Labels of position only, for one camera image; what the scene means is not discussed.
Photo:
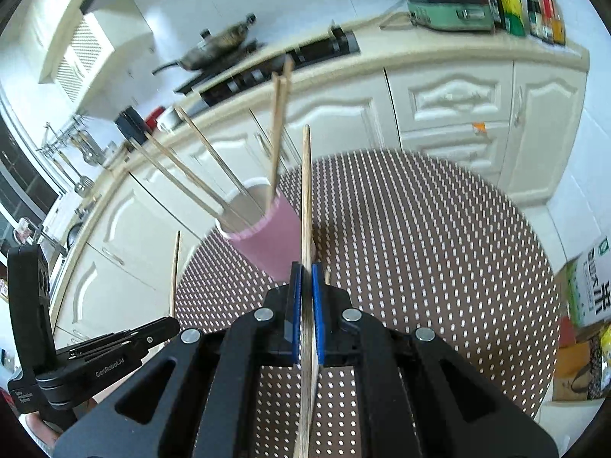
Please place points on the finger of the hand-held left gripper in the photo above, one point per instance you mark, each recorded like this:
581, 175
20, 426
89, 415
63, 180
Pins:
152, 338
105, 341

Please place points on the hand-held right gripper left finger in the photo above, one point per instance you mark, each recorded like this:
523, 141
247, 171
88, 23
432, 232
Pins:
295, 315

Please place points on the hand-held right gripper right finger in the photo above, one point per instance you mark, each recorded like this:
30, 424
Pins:
319, 315

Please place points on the pink cup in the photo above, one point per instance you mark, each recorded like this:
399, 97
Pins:
272, 238

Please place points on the brown polka dot tablecloth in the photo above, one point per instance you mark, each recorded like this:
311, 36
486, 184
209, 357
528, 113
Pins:
429, 248

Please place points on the cream kitchen cabinet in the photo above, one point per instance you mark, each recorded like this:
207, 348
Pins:
334, 114

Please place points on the small cream drawer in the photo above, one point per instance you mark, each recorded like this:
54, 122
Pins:
444, 152

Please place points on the black container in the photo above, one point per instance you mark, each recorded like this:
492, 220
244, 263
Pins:
131, 126

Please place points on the white mug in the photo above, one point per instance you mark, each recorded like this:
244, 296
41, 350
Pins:
168, 119

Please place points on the red container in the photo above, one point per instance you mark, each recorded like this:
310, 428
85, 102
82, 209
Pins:
152, 117

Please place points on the orange sticker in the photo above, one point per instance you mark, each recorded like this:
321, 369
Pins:
479, 128

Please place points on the cream range hood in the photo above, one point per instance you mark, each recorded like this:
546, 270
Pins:
86, 57

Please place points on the large cream drawer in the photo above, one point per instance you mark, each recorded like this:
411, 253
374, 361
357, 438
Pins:
453, 98

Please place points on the cardboard box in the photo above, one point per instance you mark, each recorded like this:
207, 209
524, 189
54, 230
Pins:
568, 372

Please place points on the black gas stove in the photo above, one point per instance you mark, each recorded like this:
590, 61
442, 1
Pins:
324, 47

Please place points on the white rice bag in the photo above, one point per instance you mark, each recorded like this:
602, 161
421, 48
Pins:
592, 286

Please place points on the dark metal wok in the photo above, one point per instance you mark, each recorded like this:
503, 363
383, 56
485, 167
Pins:
215, 45

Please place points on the green kitchen appliance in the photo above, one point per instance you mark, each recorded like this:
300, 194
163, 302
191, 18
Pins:
444, 4

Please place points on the red label sauce bottle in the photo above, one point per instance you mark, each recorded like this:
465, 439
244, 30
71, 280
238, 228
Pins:
551, 16

